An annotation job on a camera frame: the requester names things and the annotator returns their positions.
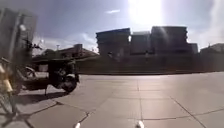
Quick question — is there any long dark wall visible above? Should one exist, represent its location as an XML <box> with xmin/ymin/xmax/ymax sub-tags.
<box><xmin>75</xmin><ymin>53</ymin><xmax>224</xmax><ymax>76</ymax></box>

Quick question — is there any dark motor scooter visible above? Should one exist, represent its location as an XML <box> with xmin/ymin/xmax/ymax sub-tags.
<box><xmin>19</xmin><ymin>57</ymin><xmax>81</xmax><ymax>97</ymax></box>

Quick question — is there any grey tall building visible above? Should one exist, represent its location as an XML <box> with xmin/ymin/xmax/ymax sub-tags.
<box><xmin>0</xmin><ymin>7</ymin><xmax>38</xmax><ymax>65</ymax></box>

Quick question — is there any dark three-block building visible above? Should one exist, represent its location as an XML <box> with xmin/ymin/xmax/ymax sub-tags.
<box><xmin>95</xmin><ymin>25</ymin><xmax>200</xmax><ymax>64</ymax></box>

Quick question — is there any grey paved plaza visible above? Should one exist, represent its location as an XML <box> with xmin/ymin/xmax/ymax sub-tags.
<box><xmin>0</xmin><ymin>71</ymin><xmax>224</xmax><ymax>128</ymax></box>

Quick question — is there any yellow bicycle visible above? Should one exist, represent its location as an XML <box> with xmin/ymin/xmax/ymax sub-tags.
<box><xmin>0</xmin><ymin>56</ymin><xmax>22</xmax><ymax>118</ymax></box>

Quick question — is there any low building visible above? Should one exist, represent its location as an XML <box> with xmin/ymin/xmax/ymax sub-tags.
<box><xmin>199</xmin><ymin>42</ymin><xmax>224</xmax><ymax>64</ymax></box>
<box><xmin>32</xmin><ymin>43</ymin><xmax>100</xmax><ymax>73</ymax></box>

